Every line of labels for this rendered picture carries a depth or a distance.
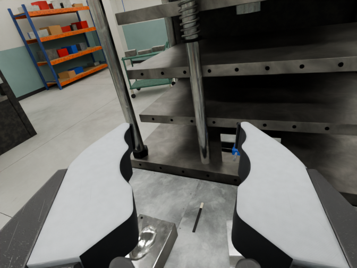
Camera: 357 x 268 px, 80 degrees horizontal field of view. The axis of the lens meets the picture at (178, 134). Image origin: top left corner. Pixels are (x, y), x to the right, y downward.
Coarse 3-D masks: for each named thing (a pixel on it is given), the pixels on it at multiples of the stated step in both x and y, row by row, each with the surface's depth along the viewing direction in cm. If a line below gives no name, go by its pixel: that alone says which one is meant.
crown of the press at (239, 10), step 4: (244, 4) 96; (248, 4) 96; (252, 4) 96; (256, 4) 96; (260, 4) 97; (236, 8) 100; (240, 8) 98; (244, 8) 97; (248, 8) 96; (252, 8) 96; (256, 8) 97; (260, 8) 98; (236, 12) 101; (240, 12) 99; (244, 12) 98; (248, 12) 97
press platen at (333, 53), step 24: (336, 24) 123; (168, 48) 146; (216, 48) 119; (240, 48) 109; (264, 48) 100; (288, 48) 93; (312, 48) 86; (336, 48) 81; (144, 72) 105; (168, 72) 100; (216, 72) 91; (240, 72) 87; (264, 72) 83; (288, 72) 80; (312, 72) 77
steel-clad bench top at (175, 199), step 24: (144, 192) 101; (168, 192) 99; (192, 192) 96; (216, 192) 94; (168, 216) 87; (192, 216) 85; (216, 216) 84; (192, 240) 77; (216, 240) 75; (168, 264) 71; (192, 264) 70; (216, 264) 68
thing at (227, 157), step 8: (224, 128) 109; (232, 128) 107; (224, 136) 105; (232, 136) 103; (272, 136) 96; (280, 136) 95; (224, 144) 107; (232, 144) 105; (224, 152) 110; (224, 160) 113; (232, 160) 111
